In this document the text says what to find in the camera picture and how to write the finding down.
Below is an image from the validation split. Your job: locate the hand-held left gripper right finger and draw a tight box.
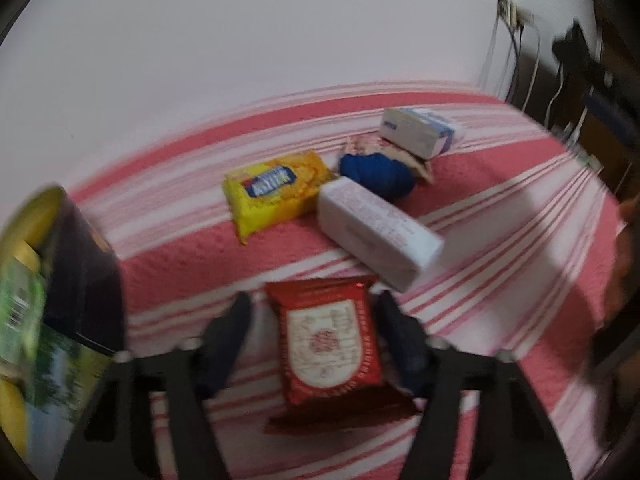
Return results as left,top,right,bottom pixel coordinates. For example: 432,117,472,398
372,290,573,480

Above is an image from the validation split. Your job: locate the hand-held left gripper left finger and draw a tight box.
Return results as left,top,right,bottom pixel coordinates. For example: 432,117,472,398
55,291,253,480

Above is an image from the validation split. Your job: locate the red snack packet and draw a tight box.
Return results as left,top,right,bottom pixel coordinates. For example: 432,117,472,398
263,276,418,436

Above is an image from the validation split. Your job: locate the round metal tin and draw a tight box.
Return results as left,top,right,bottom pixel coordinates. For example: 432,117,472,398
0,185,126,461

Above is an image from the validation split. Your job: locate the green tissue pack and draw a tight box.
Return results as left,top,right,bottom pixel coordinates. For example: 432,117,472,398
0,255,51,361
25,320,113,426

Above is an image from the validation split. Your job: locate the yellow biscuit packet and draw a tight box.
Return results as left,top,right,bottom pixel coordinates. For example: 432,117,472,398
222,149,338,246

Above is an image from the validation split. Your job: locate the pink floral snack packet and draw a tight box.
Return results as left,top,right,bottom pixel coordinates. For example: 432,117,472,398
345,132,436,183

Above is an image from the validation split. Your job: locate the white and blue tissue pack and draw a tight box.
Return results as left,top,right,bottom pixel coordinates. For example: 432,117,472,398
377,106,468,160

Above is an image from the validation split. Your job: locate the yellow sponge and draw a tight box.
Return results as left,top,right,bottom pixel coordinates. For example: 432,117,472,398
0,187,66,256
0,377,31,458

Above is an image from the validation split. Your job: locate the person's right forearm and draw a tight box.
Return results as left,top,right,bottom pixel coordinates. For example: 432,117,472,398
602,197,640,325

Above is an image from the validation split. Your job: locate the red and white striped bedspread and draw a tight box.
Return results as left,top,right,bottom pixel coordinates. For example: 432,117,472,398
67,80,631,480

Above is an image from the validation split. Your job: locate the blue cloth ball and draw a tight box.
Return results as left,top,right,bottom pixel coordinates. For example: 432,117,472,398
338,150,418,201

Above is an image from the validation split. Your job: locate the brown wooden furniture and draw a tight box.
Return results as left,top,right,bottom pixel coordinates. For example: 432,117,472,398
592,0,640,196

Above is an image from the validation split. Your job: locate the black cable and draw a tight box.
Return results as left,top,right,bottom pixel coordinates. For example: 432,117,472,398
504,24,522,102

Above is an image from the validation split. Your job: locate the white cable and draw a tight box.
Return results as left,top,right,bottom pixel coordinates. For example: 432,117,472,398
524,24,545,112

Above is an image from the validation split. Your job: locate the white wall socket with plugs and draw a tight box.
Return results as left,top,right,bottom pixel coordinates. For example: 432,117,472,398
506,0,534,29

